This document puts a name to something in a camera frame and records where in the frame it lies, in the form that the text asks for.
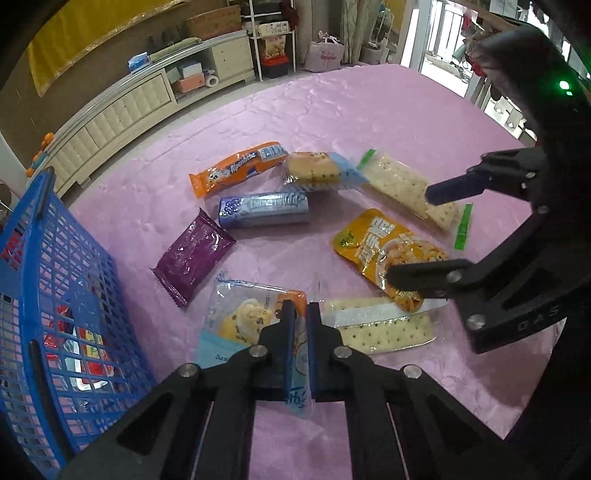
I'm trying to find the red snack packet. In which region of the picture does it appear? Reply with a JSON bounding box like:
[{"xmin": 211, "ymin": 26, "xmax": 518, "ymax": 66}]
[{"xmin": 44, "ymin": 302, "xmax": 116, "ymax": 393}]

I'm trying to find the yellow cloth cover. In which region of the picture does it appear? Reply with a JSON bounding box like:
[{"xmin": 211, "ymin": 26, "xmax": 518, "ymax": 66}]
[{"xmin": 25, "ymin": 0, "xmax": 185, "ymax": 97}]

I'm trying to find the brown cardboard box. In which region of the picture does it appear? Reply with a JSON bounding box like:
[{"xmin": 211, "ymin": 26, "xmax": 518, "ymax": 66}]
[{"xmin": 186, "ymin": 6, "xmax": 243, "ymax": 40}]

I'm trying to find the pale blue cake packet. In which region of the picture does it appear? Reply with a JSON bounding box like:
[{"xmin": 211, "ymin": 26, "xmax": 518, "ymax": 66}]
[{"xmin": 198, "ymin": 272, "xmax": 319, "ymax": 418}]

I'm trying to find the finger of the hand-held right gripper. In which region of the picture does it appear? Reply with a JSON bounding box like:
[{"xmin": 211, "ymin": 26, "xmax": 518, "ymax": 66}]
[
  {"xmin": 385, "ymin": 258, "xmax": 492, "ymax": 301},
  {"xmin": 426, "ymin": 148, "xmax": 550, "ymax": 206}
]

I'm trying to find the patterned beige curtain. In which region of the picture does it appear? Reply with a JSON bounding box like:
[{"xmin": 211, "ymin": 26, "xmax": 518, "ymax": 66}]
[{"xmin": 342, "ymin": 0, "xmax": 393, "ymax": 65}]

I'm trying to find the pink tote bag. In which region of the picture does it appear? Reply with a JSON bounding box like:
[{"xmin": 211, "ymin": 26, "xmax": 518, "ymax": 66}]
[{"xmin": 302, "ymin": 31, "xmax": 346, "ymax": 72}]

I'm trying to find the blue plastic basket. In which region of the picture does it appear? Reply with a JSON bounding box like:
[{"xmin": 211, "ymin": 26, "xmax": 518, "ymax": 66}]
[{"xmin": 0, "ymin": 167, "xmax": 158, "ymax": 480}]

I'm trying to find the purple snack packet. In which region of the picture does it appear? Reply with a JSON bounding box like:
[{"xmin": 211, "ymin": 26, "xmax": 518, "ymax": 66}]
[{"xmin": 151, "ymin": 208, "xmax": 237, "ymax": 309}]

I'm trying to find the clear cake packet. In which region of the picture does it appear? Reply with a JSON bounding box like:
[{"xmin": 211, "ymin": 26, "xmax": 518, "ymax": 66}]
[{"xmin": 281, "ymin": 151, "xmax": 370, "ymax": 191}]

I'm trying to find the cream tv cabinet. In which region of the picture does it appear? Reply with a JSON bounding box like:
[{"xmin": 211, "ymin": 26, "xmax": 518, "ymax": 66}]
[{"xmin": 28, "ymin": 34, "xmax": 257, "ymax": 195}]

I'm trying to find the orange printed box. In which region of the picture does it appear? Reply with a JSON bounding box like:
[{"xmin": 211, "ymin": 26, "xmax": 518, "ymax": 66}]
[{"xmin": 262, "ymin": 37, "xmax": 289, "ymax": 61}]

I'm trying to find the orange snack packet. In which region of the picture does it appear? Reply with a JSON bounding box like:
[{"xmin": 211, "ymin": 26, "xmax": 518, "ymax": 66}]
[{"xmin": 189, "ymin": 141, "xmax": 289, "ymax": 199}]

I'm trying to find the clear cracker packet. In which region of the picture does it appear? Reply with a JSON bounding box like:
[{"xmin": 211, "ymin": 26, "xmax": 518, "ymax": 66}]
[{"xmin": 323, "ymin": 298, "xmax": 437, "ymax": 355}]

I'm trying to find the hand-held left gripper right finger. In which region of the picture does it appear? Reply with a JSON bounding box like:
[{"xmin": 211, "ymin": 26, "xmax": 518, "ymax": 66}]
[{"xmin": 308, "ymin": 302, "xmax": 532, "ymax": 480}]

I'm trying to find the green folded cloth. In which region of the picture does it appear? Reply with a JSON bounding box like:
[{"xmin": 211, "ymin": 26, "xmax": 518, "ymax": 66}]
[{"xmin": 150, "ymin": 37, "xmax": 202, "ymax": 63}]

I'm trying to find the black and red toolbox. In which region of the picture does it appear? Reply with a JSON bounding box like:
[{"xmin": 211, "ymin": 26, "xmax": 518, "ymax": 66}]
[{"xmin": 261, "ymin": 58, "xmax": 291, "ymax": 77}]

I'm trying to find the green-ended cracker packet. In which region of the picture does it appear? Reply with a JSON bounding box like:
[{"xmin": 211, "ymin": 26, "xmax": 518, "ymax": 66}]
[{"xmin": 360, "ymin": 148, "xmax": 474, "ymax": 250}]

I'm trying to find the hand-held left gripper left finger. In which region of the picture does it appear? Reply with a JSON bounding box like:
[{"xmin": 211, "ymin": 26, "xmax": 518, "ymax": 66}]
[{"xmin": 58, "ymin": 300, "xmax": 296, "ymax": 480}]

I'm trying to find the white metal shelf rack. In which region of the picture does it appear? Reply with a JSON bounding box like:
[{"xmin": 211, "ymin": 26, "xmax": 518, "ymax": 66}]
[{"xmin": 247, "ymin": 0, "xmax": 298, "ymax": 81}]

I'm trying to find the yellow snack pouch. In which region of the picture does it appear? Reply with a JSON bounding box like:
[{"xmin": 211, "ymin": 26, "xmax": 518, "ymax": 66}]
[{"xmin": 333, "ymin": 209, "xmax": 448, "ymax": 311}]

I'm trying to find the blue cylindrical biscuit packet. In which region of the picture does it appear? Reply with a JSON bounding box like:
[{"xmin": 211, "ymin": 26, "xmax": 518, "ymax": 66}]
[{"xmin": 218, "ymin": 191, "xmax": 310, "ymax": 229}]

